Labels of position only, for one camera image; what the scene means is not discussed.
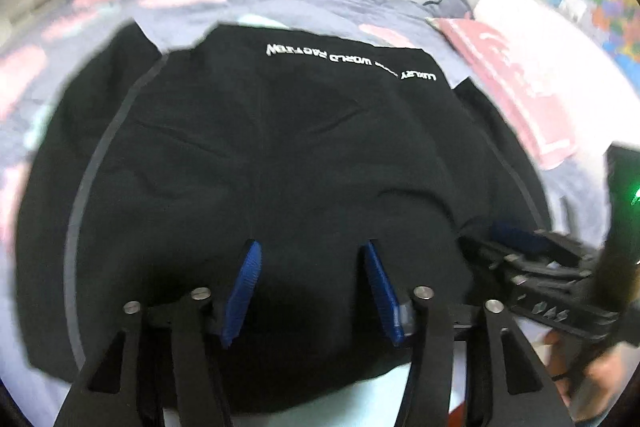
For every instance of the person's right hand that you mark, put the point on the person's right hand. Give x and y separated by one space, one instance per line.
612 372

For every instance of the pink pillow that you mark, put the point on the pink pillow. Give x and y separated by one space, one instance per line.
510 77

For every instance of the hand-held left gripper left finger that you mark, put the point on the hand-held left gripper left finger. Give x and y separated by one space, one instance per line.
242 287

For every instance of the black jacket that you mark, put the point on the black jacket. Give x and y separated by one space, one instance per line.
275 157

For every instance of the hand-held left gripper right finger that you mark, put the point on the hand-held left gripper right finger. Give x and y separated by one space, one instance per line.
382 292

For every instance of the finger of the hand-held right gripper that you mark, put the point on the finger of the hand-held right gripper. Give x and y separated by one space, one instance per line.
540 257

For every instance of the grey pillow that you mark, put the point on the grey pillow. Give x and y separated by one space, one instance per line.
450 4

